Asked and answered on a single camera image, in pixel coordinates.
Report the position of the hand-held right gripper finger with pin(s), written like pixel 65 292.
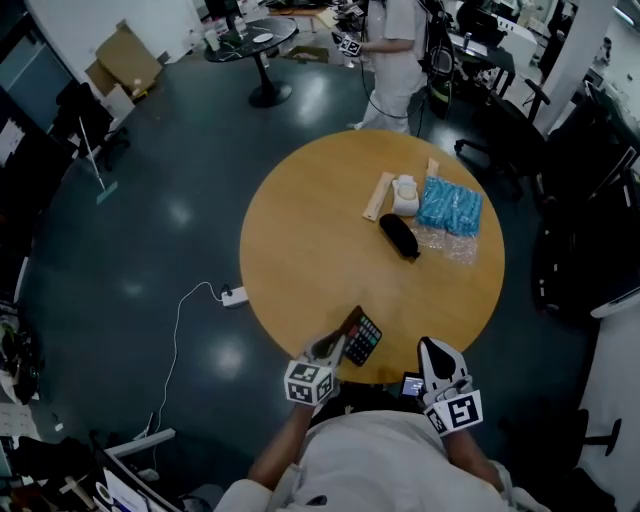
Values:
pixel 429 370
pixel 460 372

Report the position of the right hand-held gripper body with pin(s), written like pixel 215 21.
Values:
pixel 460 410

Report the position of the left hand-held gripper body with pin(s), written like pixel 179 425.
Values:
pixel 307 382

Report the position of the black calculator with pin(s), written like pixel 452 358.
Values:
pixel 364 340

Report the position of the person's left forearm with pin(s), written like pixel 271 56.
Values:
pixel 282 450

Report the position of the person's right forearm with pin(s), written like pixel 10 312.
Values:
pixel 470 457

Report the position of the small black screen device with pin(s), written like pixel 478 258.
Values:
pixel 412 385

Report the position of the person's white shirt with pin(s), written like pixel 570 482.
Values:
pixel 390 465

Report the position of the white power strip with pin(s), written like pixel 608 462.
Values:
pixel 235 296

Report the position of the black office chair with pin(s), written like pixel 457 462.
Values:
pixel 510 145
pixel 560 450
pixel 90 125

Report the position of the black pouch case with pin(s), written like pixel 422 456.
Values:
pixel 399 237

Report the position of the clear bubble wrap bag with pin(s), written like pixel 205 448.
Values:
pixel 461 249
pixel 429 238

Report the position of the white round device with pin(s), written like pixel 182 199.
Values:
pixel 405 196

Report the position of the blue packet bag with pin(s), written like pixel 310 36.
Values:
pixel 450 206

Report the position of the black storage cases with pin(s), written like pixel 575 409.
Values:
pixel 585 255

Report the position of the white metal stand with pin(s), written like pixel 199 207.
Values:
pixel 140 442

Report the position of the short beige paper sleeve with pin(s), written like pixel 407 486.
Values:
pixel 432 169

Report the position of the open flat cardboard box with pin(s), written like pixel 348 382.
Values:
pixel 307 53

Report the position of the black round table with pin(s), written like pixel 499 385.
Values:
pixel 255 42

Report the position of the white plate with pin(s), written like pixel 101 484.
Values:
pixel 262 37

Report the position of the black rectangular desk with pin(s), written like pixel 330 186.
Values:
pixel 485 60

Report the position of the white cardboard box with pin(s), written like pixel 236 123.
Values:
pixel 119 101

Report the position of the white cup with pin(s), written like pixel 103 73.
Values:
pixel 212 40

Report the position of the brown cardboard boxes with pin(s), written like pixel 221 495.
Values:
pixel 125 60

